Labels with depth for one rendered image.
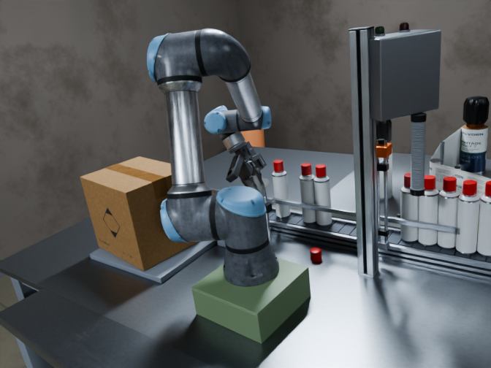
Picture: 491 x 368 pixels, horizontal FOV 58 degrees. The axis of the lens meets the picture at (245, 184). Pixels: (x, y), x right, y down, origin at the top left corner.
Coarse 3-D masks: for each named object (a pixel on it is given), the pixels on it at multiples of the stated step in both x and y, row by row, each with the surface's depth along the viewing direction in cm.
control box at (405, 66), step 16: (416, 32) 103; (432, 32) 103; (384, 48) 100; (400, 48) 101; (416, 48) 103; (432, 48) 104; (384, 64) 101; (400, 64) 103; (416, 64) 104; (432, 64) 106; (384, 80) 103; (400, 80) 104; (416, 80) 105; (432, 80) 107; (384, 96) 104; (400, 96) 105; (416, 96) 107; (432, 96) 108; (384, 112) 105; (400, 112) 107; (416, 112) 108
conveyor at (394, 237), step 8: (272, 216) 159; (296, 216) 156; (296, 224) 151; (304, 224) 150; (312, 224) 149; (336, 224) 147; (344, 224) 146; (352, 224) 146; (336, 232) 142; (344, 232) 141; (352, 232) 141; (392, 232) 138; (392, 240) 133; (400, 240) 133; (416, 248) 128; (424, 248) 127; (432, 248) 126; (440, 248) 126; (464, 256) 120; (472, 256) 120; (480, 256) 120
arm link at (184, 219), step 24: (168, 48) 109; (192, 48) 108; (168, 72) 110; (192, 72) 111; (168, 96) 112; (192, 96) 113; (168, 120) 113; (192, 120) 112; (192, 144) 112; (192, 168) 112; (168, 192) 114; (192, 192) 111; (168, 216) 112; (192, 216) 110; (192, 240) 114
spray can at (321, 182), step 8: (320, 168) 140; (320, 176) 141; (320, 184) 141; (328, 184) 142; (320, 192) 142; (328, 192) 143; (320, 200) 143; (328, 200) 144; (320, 216) 146; (328, 216) 146; (320, 224) 147; (328, 224) 146
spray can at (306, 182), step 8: (304, 168) 144; (304, 176) 145; (312, 176) 145; (304, 184) 145; (312, 184) 145; (304, 192) 146; (312, 192) 146; (304, 200) 147; (312, 200) 147; (304, 208) 148; (304, 216) 150; (312, 216) 149
